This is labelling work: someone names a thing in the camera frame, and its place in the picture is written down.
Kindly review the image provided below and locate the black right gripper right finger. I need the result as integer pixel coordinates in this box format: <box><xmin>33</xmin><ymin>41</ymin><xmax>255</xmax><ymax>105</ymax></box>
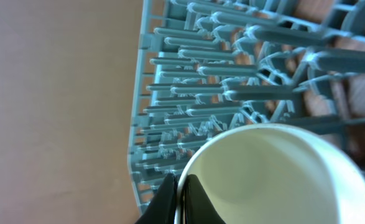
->
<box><xmin>180</xmin><ymin>174</ymin><xmax>225</xmax><ymax>224</ymax></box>

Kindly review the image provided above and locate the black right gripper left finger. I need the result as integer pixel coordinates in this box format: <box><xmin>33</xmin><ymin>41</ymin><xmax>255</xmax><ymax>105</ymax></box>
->
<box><xmin>136</xmin><ymin>174</ymin><xmax>178</xmax><ymax>224</ymax></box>

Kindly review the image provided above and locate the pale green cup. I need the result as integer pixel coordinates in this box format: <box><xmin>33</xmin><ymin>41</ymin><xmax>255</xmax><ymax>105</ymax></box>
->
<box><xmin>177</xmin><ymin>123</ymin><xmax>365</xmax><ymax>223</ymax></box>

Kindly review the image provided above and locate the grey dishwasher rack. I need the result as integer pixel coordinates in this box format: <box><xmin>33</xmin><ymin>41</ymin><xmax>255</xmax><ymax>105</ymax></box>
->
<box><xmin>128</xmin><ymin>1</ymin><xmax>365</xmax><ymax>213</ymax></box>

